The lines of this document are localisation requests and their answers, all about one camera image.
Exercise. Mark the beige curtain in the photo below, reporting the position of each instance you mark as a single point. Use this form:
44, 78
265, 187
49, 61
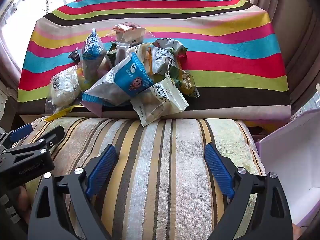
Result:
8, 62
287, 17

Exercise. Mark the cream packet with black print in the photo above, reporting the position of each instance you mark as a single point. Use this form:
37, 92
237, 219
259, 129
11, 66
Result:
140, 52
160, 102

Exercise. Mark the beige brown striped towel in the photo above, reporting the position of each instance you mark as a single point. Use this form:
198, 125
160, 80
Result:
160, 180

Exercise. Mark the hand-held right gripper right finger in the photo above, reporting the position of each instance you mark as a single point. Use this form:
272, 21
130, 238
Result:
220, 172

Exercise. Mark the dark green snack packet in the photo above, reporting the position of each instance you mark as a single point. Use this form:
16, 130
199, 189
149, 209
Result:
186, 83

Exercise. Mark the white orange-edged snack packet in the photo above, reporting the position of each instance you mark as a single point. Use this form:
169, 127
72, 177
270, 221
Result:
160, 62

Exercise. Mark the colourful striped cloth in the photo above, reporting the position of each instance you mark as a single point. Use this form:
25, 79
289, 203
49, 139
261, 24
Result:
225, 42

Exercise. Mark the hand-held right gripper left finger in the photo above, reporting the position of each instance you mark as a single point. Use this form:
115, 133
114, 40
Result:
100, 172

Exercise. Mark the clear bag with white bun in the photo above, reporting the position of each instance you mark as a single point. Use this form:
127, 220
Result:
62, 87

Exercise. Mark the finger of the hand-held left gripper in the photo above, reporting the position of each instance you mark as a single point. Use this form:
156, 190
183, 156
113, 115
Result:
21, 131
53, 135

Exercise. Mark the white box with purple edge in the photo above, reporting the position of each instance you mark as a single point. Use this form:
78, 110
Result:
295, 155

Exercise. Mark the white blue cartoon snack packet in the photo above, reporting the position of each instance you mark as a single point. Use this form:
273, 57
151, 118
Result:
130, 77

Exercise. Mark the sheer floral lace curtain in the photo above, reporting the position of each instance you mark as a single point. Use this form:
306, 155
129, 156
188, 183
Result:
30, 0

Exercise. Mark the blue crinkled snack packet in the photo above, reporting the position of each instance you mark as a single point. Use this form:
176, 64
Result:
93, 46

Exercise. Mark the small dark candy packet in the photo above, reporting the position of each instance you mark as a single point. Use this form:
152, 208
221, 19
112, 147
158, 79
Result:
74, 56

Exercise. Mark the pink snack packet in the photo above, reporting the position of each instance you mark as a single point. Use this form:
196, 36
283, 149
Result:
92, 107

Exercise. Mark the silver white green-print packet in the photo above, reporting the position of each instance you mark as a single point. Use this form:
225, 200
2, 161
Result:
170, 45

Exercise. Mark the clear-wrapped sandwich cake packet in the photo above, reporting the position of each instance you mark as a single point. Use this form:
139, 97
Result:
130, 33

